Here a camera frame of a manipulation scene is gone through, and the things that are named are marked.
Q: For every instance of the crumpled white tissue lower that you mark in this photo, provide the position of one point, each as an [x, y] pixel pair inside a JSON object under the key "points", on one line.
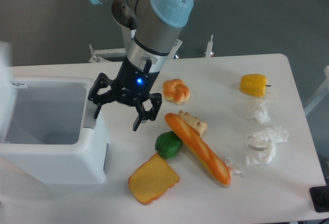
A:
{"points": [[259, 157]]}

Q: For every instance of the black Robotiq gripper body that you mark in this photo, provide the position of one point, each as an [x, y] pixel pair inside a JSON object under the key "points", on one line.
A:
{"points": [[133, 83]]}

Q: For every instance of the crumpled white tissue upper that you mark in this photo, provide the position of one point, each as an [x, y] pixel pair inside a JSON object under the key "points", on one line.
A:
{"points": [[259, 113]]}

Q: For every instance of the orange baguette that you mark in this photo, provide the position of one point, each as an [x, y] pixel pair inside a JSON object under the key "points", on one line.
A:
{"points": [[208, 158]]}

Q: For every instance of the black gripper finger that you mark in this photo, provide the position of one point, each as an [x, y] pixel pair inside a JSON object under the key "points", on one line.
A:
{"points": [[102, 81], [143, 114]]}

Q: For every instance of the beige ginger root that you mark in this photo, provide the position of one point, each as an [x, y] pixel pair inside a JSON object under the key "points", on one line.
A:
{"points": [[197, 125]]}

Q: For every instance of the green bell pepper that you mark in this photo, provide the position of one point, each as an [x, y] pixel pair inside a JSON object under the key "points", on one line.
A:
{"points": [[168, 144]]}

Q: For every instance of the black device at edge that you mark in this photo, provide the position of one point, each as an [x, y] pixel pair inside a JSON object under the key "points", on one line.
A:
{"points": [[319, 196]]}

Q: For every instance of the crumpled white tissue middle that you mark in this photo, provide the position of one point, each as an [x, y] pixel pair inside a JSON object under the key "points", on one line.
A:
{"points": [[267, 137]]}

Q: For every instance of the toast bread slice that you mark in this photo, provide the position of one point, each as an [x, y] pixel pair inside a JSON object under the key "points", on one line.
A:
{"points": [[152, 179]]}

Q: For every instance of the braided bread roll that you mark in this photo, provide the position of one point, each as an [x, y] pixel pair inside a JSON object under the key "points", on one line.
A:
{"points": [[175, 91]]}

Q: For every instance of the white frame at right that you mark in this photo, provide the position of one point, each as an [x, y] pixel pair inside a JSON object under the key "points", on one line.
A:
{"points": [[320, 93]]}

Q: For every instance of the white push-button trash can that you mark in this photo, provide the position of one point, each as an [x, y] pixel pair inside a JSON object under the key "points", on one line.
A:
{"points": [[48, 128]]}

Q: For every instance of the small crumpled white tissue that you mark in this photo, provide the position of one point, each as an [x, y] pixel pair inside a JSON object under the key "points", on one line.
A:
{"points": [[233, 168]]}

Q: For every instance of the yellow bell pepper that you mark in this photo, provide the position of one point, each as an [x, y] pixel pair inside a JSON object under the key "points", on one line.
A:
{"points": [[254, 84]]}

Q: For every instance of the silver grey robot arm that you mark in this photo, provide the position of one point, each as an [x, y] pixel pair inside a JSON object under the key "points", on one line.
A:
{"points": [[150, 29]]}

